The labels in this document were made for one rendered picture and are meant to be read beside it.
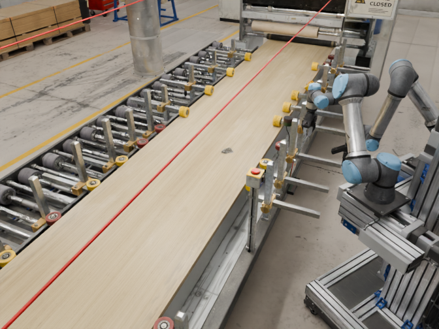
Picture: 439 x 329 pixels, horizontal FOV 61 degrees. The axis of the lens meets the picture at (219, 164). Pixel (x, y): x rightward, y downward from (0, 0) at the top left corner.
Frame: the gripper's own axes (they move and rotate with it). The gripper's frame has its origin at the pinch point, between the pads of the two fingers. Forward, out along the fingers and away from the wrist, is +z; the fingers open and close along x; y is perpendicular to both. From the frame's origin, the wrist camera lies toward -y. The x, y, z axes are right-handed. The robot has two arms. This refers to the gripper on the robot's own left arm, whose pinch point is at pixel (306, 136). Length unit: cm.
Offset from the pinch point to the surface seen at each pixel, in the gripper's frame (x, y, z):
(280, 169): 7.7, -31.4, 8.9
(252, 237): 7, -82, 20
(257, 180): 5, -84, -20
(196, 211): 38, -85, 11
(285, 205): -2, -52, 19
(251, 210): 8, -83, 1
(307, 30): 55, 225, -7
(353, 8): 8, 222, -35
